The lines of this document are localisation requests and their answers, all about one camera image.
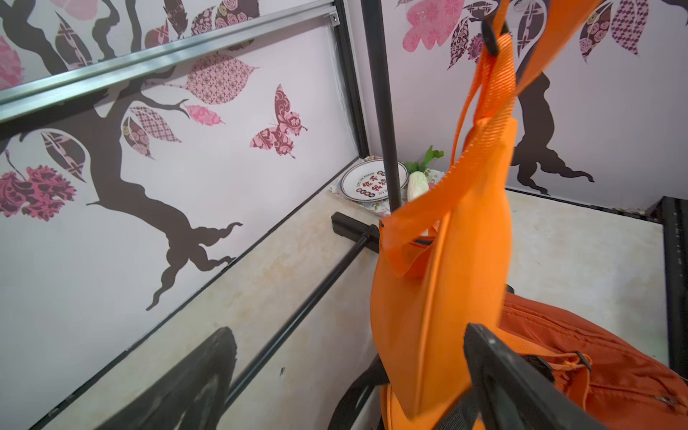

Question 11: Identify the toy white radish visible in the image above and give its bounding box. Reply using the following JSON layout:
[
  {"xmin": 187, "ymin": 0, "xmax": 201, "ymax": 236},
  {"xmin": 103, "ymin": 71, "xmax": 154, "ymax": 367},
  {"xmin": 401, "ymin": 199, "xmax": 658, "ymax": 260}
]
[{"xmin": 404, "ymin": 146, "xmax": 444, "ymax": 202}]

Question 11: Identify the dark orange backpack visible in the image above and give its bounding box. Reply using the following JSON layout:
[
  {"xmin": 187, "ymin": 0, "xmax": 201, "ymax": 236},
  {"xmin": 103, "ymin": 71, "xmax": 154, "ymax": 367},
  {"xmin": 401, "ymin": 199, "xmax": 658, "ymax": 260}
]
[{"xmin": 499, "ymin": 293, "xmax": 687, "ymax": 429}]

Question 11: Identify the bright orange waist bag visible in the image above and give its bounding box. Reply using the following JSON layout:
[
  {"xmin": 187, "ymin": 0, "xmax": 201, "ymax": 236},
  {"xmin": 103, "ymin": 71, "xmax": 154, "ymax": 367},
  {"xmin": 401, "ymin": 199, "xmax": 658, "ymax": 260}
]
[{"xmin": 370, "ymin": 1, "xmax": 596, "ymax": 429}]

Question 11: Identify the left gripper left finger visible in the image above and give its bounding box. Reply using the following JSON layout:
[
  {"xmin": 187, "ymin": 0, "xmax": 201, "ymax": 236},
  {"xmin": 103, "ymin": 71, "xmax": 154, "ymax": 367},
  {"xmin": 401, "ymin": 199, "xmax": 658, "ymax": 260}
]
[{"xmin": 99, "ymin": 327, "xmax": 237, "ymax": 429}]

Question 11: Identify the white patterned plate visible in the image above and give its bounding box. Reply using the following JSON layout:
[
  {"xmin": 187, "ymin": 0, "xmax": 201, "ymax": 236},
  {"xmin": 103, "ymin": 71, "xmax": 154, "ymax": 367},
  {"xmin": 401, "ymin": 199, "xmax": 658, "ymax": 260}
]
[{"xmin": 340, "ymin": 161, "xmax": 389, "ymax": 202}]

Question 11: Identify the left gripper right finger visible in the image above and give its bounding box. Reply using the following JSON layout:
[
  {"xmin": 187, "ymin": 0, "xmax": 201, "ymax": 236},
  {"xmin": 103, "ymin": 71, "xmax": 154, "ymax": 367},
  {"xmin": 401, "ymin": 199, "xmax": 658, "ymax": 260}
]
[{"xmin": 463, "ymin": 324, "xmax": 604, "ymax": 430}]

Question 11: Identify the black and orange bag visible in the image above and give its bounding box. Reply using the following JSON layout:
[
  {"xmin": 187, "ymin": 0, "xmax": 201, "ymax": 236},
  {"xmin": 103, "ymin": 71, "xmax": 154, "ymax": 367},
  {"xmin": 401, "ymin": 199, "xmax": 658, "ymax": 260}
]
[{"xmin": 328, "ymin": 356, "xmax": 485, "ymax": 429}]

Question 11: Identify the black clothes rack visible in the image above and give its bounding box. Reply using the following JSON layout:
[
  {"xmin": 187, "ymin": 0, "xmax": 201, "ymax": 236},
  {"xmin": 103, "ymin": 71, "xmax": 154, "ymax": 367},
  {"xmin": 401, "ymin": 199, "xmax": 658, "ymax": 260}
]
[{"xmin": 224, "ymin": 1, "xmax": 517, "ymax": 428}]

